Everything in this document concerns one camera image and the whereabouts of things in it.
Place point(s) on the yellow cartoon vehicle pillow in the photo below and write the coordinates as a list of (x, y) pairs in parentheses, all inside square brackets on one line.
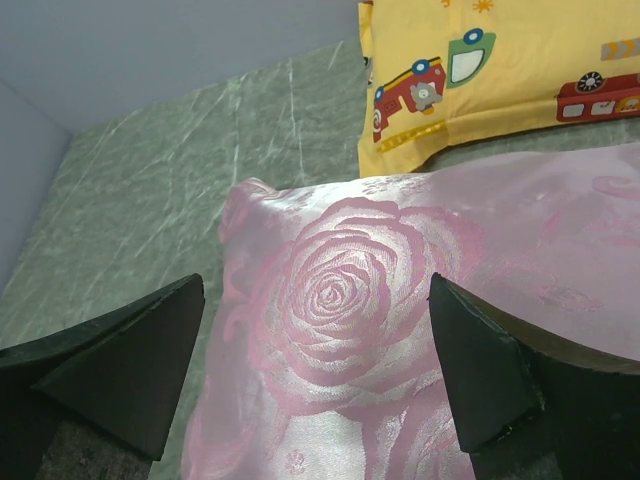
[(445, 73)]

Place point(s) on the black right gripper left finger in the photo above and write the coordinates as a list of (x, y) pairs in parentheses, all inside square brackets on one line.
[(97, 400)]

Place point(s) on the pink rose satin pillowcase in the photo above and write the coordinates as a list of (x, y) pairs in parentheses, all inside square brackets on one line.
[(321, 362)]

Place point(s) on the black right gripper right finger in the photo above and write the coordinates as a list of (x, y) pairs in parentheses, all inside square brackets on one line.
[(527, 403)]

